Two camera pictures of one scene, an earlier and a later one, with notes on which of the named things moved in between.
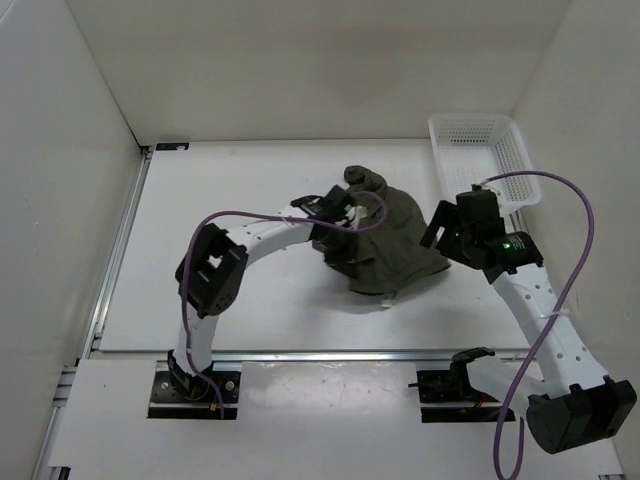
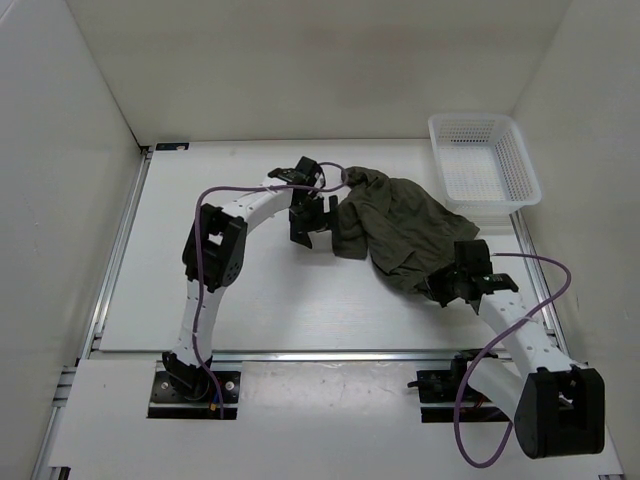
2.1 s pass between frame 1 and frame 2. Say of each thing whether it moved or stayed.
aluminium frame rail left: stayed
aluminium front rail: stayed
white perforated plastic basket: stayed
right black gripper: moved
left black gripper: moved
